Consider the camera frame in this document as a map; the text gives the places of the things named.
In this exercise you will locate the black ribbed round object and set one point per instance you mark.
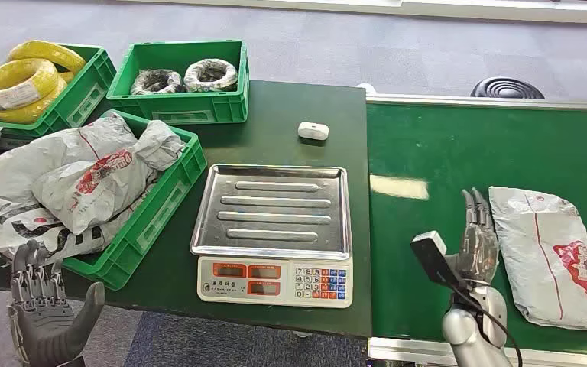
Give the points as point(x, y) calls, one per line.
point(506, 88)

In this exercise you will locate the crumpled grey courier package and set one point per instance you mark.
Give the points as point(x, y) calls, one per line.
point(159, 144)

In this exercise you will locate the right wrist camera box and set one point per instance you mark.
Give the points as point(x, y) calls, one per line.
point(432, 258)

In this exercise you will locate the grey package black print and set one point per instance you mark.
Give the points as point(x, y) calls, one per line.
point(25, 230)

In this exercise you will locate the green crate holding grey coils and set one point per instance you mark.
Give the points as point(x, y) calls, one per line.
point(182, 106)

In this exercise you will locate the white electronic scale steel pan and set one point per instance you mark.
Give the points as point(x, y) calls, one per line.
point(273, 218)

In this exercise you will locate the large grey courier package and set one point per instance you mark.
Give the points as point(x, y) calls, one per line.
point(30, 162)

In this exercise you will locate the grey red-print courier package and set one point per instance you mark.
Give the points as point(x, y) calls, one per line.
point(536, 253)

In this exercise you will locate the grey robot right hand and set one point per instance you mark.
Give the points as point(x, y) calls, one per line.
point(480, 251)

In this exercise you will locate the green conveyor belt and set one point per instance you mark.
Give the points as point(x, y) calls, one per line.
point(425, 283)

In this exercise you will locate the grey package big red logo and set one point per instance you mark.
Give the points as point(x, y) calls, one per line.
point(96, 192)

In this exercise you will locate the small white plastic case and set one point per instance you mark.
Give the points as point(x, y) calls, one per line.
point(313, 130)

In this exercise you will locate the green crate holding yellow coils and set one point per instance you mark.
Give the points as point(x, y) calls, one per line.
point(83, 96)

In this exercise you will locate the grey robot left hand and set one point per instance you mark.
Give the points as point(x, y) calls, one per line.
point(45, 324)

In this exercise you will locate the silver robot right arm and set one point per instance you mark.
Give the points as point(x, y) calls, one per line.
point(468, 334)

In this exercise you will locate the green crate holding packages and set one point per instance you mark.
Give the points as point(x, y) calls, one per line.
point(146, 223)

